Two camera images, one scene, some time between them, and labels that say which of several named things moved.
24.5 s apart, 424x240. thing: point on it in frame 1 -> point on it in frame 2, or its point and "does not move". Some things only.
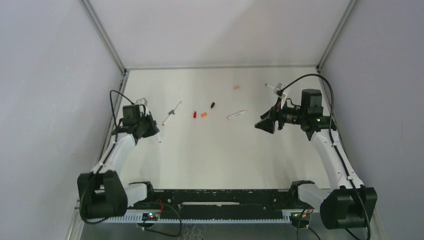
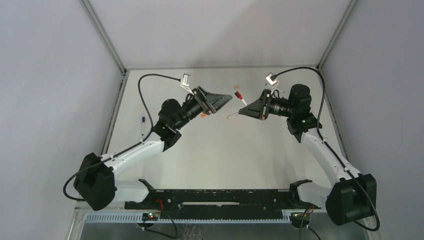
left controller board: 151,216 does not move
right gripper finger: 268,125 -> 256,109
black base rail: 226,204 does not move
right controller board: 304,220 does not move
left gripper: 148,126 -> 204,101
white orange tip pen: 236,114 does not move
